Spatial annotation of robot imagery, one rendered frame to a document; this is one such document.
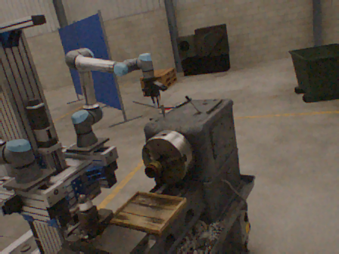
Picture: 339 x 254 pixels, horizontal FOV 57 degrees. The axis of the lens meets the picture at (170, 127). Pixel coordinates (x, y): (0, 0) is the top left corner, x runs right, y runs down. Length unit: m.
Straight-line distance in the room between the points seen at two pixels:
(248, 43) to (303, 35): 1.77
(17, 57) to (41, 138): 0.52
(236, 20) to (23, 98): 10.06
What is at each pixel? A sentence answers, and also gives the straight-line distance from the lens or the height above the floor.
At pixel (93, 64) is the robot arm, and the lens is 2.02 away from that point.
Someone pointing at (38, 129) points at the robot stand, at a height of 1.38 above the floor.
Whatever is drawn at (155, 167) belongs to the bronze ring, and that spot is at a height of 1.10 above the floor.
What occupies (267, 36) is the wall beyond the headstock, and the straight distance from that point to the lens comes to 11.56.
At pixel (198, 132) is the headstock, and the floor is 1.21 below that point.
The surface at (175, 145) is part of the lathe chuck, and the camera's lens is 1.80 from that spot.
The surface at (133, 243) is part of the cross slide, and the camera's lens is 1.49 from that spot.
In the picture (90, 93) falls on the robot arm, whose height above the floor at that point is 1.50.
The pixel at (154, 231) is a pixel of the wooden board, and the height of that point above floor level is 0.89.
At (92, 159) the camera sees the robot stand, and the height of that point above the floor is 1.07.
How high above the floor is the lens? 1.86
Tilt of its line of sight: 18 degrees down
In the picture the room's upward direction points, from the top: 11 degrees counter-clockwise
